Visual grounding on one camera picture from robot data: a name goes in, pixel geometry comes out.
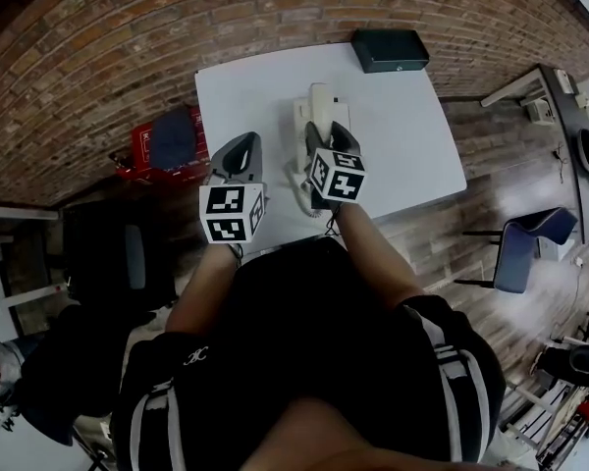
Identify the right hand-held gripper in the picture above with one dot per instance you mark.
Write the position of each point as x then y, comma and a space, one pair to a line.
338, 179

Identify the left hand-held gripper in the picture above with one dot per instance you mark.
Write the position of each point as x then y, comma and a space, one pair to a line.
228, 214

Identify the person's left forearm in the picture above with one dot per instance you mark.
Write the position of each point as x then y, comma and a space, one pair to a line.
206, 287

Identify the person's right forearm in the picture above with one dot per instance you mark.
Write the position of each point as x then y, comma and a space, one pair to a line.
373, 253

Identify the white plastic box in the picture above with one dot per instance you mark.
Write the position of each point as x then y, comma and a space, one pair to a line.
301, 133

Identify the blue cloth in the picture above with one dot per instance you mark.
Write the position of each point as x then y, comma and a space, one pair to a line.
174, 140

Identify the red box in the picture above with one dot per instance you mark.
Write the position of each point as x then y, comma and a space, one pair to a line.
140, 150

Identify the black rectangular box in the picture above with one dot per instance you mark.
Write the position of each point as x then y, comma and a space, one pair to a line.
390, 49

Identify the black office chair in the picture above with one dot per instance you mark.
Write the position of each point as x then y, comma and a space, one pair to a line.
108, 258

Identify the person's torso in black shirt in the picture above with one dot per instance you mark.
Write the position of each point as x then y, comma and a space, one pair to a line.
299, 336

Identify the white power adapter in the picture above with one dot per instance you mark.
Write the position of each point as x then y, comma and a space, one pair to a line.
541, 111

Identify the blue chair with black legs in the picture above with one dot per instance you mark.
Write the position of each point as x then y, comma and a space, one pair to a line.
525, 243

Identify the white shelf frame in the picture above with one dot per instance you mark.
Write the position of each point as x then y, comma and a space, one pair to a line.
0, 263

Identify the metal equipment frame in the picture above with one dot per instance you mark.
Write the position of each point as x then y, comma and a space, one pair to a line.
564, 400

